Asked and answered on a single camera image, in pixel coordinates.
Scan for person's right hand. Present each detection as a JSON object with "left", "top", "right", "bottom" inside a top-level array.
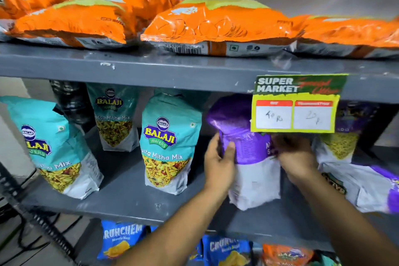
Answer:
[{"left": 271, "top": 133, "right": 319, "bottom": 186}]

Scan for person's left hand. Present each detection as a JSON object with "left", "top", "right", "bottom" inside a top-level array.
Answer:
[{"left": 204, "top": 133, "right": 236, "bottom": 197}]

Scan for purple and white snack packet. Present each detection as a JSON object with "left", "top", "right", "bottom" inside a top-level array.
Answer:
[
  {"left": 313, "top": 101, "right": 380, "bottom": 164},
  {"left": 206, "top": 94, "right": 282, "bottom": 211},
  {"left": 319, "top": 162, "right": 399, "bottom": 215}
]

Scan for person's right forearm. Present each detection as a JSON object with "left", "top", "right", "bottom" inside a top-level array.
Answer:
[{"left": 294, "top": 170, "right": 399, "bottom": 266}]

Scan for person's left forearm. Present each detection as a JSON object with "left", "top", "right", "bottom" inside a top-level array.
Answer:
[{"left": 115, "top": 185, "right": 230, "bottom": 266}]

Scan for green and yellow price label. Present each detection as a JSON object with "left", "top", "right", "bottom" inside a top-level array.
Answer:
[{"left": 250, "top": 74, "right": 349, "bottom": 134}]

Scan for teal snack mix packet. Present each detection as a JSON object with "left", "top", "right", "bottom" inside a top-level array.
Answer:
[
  {"left": 0, "top": 96, "right": 104, "bottom": 200},
  {"left": 86, "top": 83, "right": 140, "bottom": 153},
  {"left": 139, "top": 93, "right": 203, "bottom": 196}
]

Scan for grey metal shelf rack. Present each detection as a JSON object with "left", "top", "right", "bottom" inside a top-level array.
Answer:
[{"left": 0, "top": 41, "right": 399, "bottom": 254}]

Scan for blue chips packet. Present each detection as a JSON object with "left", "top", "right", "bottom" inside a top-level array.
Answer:
[
  {"left": 188, "top": 240, "right": 204, "bottom": 262},
  {"left": 97, "top": 220, "right": 148, "bottom": 260},
  {"left": 202, "top": 234, "right": 254, "bottom": 266}
]

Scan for small orange snack packet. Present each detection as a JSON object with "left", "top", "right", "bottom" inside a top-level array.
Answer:
[{"left": 261, "top": 244, "right": 314, "bottom": 266}]

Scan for small green snack packet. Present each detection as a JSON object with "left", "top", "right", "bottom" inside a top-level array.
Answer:
[{"left": 311, "top": 252, "right": 341, "bottom": 266}]

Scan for black floor cables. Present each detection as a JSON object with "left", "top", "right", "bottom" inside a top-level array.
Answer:
[{"left": 0, "top": 169, "right": 85, "bottom": 266}]

